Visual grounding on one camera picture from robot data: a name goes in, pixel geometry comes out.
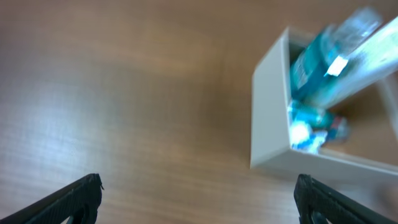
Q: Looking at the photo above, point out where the white cardboard box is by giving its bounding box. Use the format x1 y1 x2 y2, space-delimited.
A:
250 28 397 185

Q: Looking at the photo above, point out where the red green toothpaste tube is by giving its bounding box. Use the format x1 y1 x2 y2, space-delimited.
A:
288 100 350 141

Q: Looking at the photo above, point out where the blue mouthwash bottle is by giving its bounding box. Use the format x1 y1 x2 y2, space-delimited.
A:
290 7 382 101

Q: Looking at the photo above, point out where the blue white toothbrush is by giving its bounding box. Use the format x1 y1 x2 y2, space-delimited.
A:
292 131 328 154

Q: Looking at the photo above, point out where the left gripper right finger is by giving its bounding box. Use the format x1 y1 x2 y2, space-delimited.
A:
294 174 397 224

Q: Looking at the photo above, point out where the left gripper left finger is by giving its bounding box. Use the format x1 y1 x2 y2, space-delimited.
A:
1 174 103 224

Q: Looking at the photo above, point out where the white lotion tube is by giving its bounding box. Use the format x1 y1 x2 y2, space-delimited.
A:
305 18 397 109

